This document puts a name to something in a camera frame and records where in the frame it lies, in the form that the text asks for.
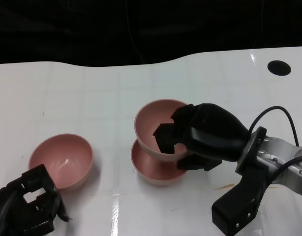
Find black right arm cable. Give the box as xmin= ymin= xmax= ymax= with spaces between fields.
xmin=249 ymin=106 xmax=302 ymax=185

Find black round table grommet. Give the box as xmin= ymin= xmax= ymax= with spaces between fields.
xmin=267 ymin=60 xmax=292 ymax=76

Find pink plastic bowl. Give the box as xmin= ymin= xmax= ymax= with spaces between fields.
xmin=130 ymin=139 xmax=188 ymax=187
xmin=28 ymin=133 xmax=94 ymax=194
xmin=134 ymin=98 xmax=191 ymax=162

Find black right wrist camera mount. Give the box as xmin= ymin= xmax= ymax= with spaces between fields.
xmin=211 ymin=126 xmax=269 ymax=236

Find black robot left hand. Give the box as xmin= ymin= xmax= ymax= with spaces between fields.
xmin=0 ymin=164 xmax=73 ymax=236

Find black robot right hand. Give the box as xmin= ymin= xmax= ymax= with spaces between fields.
xmin=152 ymin=102 xmax=252 ymax=172

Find small orange scrap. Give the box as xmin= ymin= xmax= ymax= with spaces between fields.
xmin=213 ymin=183 xmax=234 ymax=190

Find black backdrop cloth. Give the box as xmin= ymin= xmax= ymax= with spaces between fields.
xmin=0 ymin=0 xmax=302 ymax=67

